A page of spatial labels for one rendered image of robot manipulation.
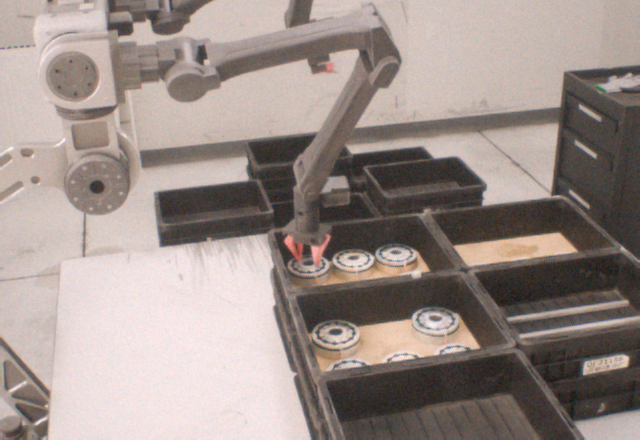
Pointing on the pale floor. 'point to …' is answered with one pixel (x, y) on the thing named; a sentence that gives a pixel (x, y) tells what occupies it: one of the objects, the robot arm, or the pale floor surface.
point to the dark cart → (601, 152)
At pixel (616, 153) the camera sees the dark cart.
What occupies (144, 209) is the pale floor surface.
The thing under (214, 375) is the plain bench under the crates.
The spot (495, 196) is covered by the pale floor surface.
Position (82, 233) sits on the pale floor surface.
